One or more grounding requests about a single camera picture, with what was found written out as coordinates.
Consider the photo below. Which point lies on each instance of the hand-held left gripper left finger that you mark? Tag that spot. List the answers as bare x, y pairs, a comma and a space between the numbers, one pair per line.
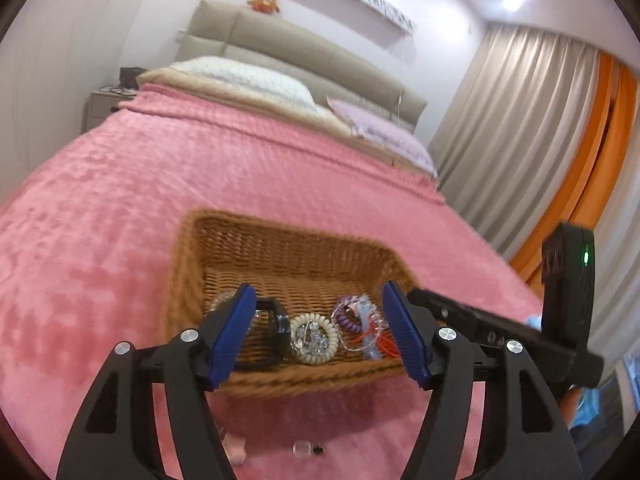
230, 335

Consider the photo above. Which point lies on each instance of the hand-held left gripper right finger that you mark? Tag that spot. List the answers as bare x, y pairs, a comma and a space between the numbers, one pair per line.
407, 335

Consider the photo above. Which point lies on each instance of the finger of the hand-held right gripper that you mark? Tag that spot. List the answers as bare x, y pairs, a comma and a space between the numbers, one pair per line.
480, 317

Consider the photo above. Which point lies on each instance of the black wrist watch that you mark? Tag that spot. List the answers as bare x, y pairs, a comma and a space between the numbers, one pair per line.
280, 327

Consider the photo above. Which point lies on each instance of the clear crystal bead cluster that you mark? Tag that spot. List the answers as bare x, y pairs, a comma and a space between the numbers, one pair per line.
310, 337

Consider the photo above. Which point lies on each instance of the brown wicker basket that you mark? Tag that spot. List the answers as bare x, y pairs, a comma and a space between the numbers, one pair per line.
280, 260

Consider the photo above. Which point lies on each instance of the person's right forearm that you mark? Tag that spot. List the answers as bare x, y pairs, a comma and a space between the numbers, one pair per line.
590, 405

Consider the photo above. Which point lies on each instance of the pink hair clip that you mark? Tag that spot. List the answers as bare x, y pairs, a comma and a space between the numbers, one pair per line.
235, 452

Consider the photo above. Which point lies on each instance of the orange curtain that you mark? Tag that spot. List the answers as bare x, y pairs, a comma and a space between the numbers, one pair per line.
590, 160

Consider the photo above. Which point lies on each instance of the small dark bead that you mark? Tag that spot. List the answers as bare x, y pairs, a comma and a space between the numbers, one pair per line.
318, 449

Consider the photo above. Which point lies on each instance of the pink fleece blanket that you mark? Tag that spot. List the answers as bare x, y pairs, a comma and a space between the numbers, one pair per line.
150, 185

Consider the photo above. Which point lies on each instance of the beige curtain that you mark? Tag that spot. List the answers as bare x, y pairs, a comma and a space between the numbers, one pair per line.
520, 110

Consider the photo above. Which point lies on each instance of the light purple pillow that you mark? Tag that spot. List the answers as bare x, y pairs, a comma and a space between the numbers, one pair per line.
385, 135

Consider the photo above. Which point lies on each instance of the white floral pillow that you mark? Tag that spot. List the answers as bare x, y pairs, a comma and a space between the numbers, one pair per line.
240, 77

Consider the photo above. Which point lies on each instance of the grey nightstand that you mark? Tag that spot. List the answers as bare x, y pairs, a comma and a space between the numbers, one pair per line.
97, 110

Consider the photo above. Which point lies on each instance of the beige blanket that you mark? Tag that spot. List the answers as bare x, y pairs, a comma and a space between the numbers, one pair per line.
155, 77

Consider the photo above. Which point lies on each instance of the black device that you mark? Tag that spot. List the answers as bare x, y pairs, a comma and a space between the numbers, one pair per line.
131, 76

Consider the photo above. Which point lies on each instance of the grey padded headboard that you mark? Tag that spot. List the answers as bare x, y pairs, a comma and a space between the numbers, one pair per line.
300, 45

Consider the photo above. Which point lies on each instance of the orange plush toy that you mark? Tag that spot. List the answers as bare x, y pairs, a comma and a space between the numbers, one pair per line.
263, 3

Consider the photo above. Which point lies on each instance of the white wardrobe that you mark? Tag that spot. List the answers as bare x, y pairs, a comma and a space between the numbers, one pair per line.
75, 10

